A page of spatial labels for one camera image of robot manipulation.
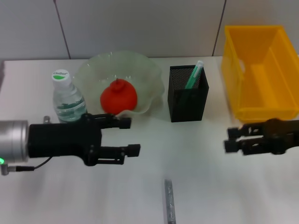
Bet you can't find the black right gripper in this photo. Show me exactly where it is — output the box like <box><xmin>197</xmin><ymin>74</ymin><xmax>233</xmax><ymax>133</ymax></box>
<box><xmin>223</xmin><ymin>118</ymin><xmax>299</xmax><ymax>156</ymax></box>

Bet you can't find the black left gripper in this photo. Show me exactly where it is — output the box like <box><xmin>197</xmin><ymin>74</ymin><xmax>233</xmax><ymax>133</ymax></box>
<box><xmin>28</xmin><ymin>113</ymin><xmax>142</xmax><ymax>167</ymax></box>

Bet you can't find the red-orange fruit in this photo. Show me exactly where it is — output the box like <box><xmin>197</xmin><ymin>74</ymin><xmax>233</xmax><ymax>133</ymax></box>
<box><xmin>100</xmin><ymin>78</ymin><xmax>138</xmax><ymax>116</ymax></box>

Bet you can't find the clear green-label water bottle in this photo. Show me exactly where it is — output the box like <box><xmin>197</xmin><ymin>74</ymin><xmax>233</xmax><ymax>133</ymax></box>
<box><xmin>51</xmin><ymin>69</ymin><xmax>88</xmax><ymax>124</ymax></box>

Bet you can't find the green pen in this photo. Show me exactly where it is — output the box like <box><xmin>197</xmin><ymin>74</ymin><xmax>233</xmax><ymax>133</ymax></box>
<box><xmin>181</xmin><ymin>60</ymin><xmax>205</xmax><ymax>108</ymax></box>

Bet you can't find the grey glitter pen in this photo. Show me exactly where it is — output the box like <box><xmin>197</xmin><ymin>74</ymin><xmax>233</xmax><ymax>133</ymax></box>
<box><xmin>163</xmin><ymin>179</ymin><xmax>177</xmax><ymax>224</ymax></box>

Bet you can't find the black mesh pen holder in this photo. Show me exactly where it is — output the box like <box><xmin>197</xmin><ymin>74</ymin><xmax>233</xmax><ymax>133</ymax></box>
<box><xmin>167</xmin><ymin>65</ymin><xmax>210</xmax><ymax>123</ymax></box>

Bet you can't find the green glass fruit bowl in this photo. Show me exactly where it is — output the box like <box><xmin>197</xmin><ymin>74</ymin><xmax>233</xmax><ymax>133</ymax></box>
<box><xmin>74</xmin><ymin>49</ymin><xmax>164</xmax><ymax>120</ymax></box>

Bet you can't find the yellow plastic bin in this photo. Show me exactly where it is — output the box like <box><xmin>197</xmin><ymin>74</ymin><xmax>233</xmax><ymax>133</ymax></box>
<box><xmin>221</xmin><ymin>25</ymin><xmax>299</xmax><ymax>123</ymax></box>

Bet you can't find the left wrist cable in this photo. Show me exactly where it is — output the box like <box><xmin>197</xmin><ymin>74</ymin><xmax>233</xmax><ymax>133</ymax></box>
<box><xmin>0</xmin><ymin>156</ymin><xmax>53</xmax><ymax>176</ymax></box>

